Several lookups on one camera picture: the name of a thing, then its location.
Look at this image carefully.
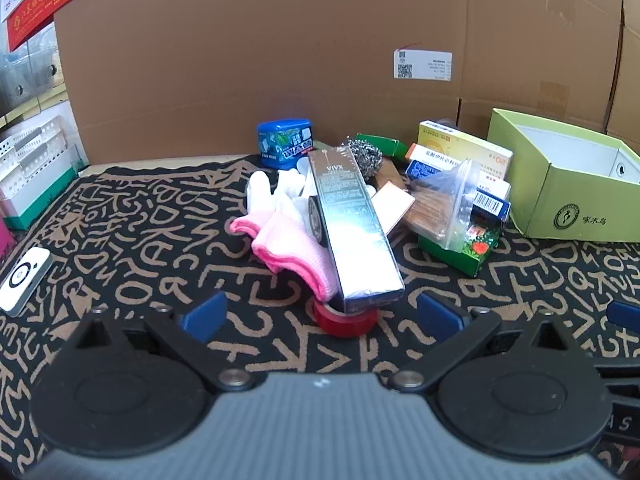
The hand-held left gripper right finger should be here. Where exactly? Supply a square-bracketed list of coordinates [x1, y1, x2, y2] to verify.
[389, 292, 586, 394]

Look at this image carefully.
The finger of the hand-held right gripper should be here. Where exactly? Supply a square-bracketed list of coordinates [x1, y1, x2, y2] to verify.
[611, 300, 640, 333]

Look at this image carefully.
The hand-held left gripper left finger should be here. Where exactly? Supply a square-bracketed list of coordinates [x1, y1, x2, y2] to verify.
[62, 291, 256, 394]

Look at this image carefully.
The green fruit print box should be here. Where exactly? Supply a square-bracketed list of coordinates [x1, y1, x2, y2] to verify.
[417, 220, 502, 277]

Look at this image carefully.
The red tape roll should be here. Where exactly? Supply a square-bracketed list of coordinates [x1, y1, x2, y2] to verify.
[312, 297, 379, 337]

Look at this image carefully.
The clear bag of wooden sticks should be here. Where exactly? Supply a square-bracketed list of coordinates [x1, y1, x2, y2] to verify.
[405, 157, 484, 252]

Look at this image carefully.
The white glove with pink cuff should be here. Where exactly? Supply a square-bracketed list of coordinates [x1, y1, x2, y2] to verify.
[252, 167, 337, 302]
[230, 170, 282, 242]

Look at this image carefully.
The long silver box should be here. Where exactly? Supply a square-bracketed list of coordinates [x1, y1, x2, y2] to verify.
[307, 149, 406, 314]

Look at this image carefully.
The copper coloured box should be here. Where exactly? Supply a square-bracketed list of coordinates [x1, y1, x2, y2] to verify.
[371, 162, 417, 237]

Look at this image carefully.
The blue and white medicine box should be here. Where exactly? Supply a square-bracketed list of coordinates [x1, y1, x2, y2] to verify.
[404, 142, 512, 224]

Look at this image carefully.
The light green shoebox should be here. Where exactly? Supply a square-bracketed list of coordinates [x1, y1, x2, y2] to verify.
[487, 107, 640, 242]

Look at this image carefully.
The yellow medicine box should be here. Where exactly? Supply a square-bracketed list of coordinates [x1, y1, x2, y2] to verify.
[417, 120, 515, 182]

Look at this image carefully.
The steel wool scrubber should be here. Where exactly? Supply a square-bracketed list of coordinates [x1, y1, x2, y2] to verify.
[345, 137, 384, 179]

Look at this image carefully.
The long green box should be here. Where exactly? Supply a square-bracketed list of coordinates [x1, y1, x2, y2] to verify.
[356, 132, 409, 159]

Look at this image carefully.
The blue plastic gum container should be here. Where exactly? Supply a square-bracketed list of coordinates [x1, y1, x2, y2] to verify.
[257, 119, 315, 170]

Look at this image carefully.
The black patterned mat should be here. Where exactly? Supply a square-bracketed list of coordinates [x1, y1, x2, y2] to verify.
[0, 157, 640, 480]

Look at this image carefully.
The white rectangular device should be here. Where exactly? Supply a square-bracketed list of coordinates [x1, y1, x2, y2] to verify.
[0, 247, 54, 317]

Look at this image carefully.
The green and white tray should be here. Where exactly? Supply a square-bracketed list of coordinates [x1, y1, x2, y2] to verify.
[2, 144, 90, 231]

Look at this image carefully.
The pink object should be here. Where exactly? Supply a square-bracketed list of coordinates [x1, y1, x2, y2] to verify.
[0, 220, 16, 267]

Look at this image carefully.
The white perforated plastic rack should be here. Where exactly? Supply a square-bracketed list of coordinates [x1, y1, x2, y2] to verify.
[0, 101, 76, 201]

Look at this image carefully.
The white shipping label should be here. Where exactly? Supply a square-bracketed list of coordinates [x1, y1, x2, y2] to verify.
[395, 49, 453, 80]

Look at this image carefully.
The plain cardboard box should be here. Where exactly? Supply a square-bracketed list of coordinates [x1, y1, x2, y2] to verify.
[457, 0, 626, 137]
[606, 0, 640, 153]

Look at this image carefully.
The clear plastic drawer cabinet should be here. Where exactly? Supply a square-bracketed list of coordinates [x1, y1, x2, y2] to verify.
[0, 22, 66, 117]

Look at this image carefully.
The large brown cardboard wall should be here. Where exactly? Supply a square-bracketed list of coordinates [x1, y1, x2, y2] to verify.
[52, 0, 472, 167]

